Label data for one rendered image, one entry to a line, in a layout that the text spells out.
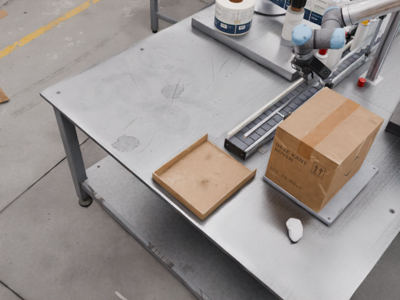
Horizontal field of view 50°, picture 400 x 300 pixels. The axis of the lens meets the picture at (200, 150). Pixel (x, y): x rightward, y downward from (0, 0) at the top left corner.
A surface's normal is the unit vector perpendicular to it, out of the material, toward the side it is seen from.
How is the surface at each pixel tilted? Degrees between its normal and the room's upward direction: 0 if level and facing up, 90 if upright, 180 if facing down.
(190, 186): 0
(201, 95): 0
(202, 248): 1
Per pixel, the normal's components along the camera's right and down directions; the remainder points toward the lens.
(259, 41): 0.05, -0.68
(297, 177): -0.69, 0.51
